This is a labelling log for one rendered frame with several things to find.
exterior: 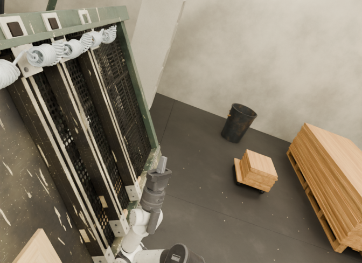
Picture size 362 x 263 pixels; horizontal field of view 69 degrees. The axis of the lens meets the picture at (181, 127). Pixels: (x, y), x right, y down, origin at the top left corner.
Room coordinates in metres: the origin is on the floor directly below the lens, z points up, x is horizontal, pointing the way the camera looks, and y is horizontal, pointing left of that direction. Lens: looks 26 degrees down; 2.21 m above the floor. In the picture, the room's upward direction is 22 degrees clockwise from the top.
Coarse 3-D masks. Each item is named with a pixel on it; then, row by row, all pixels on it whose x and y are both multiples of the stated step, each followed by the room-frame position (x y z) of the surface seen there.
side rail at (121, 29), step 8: (120, 24) 2.02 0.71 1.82; (120, 32) 2.02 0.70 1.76; (120, 40) 2.02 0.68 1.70; (128, 40) 2.08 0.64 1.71; (128, 48) 2.03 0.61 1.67; (128, 56) 2.03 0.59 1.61; (128, 64) 2.03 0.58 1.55; (136, 72) 2.07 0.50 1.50; (136, 80) 2.04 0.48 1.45; (136, 88) 2.04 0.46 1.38; (136, 96) 2.04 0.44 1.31; (144, 96) 2.10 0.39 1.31; (144, 104) 2.05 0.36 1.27; (144, 112) 2.05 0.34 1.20; (144, 120) 2.05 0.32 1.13; (152, 128) 2.09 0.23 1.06; (152, 136) 2.05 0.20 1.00; (152, 144) 2.06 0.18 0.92
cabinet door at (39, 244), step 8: (40, 232) 0.62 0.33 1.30; (32, 240) 0.58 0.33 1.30; (40, 240) 0.60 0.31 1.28; (48, 240) 0.63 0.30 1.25; (24, 248) 0.55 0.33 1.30; (32, 248) 0.56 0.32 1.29; (40, 248) 0.59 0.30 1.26; (48, 248) 0.62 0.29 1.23; (24, 256) 0.52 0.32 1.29; (32, 256) 0.55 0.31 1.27; (40, 256) 0.58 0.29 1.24; (48, 256) 0.60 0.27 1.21; (56, 256) 0.63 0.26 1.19
